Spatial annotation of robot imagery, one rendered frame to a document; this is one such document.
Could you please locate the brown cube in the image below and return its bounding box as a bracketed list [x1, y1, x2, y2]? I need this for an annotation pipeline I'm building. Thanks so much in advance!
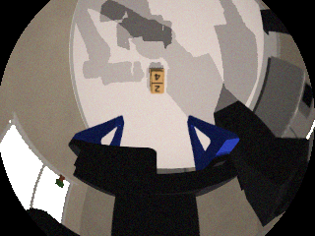
[152, 83, 163, 94]
[152, 70, 163, 83]

